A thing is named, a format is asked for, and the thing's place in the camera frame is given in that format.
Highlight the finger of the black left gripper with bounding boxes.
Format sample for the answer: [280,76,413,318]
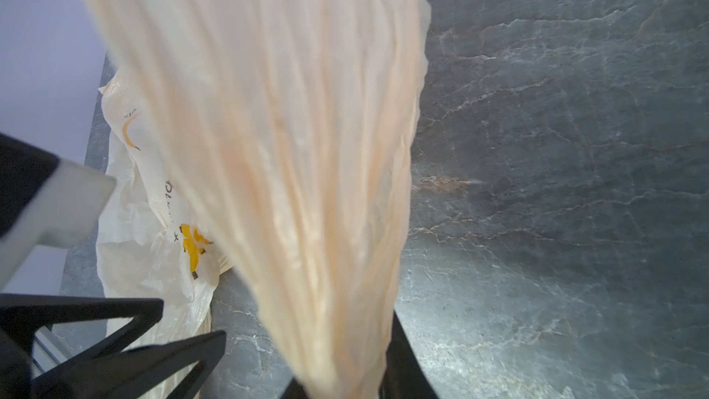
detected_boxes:
[31,331,226,398]
[1,295,164,366]

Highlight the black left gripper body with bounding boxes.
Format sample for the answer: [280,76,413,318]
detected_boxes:
[1,134,60,236]

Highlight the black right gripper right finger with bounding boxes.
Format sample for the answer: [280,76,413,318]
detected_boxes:
[379,314,439,399]

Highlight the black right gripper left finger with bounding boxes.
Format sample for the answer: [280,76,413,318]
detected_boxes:
[280,379,308,399]

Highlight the banana print plastic bag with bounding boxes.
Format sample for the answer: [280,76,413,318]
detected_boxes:
[82,0,430,398]

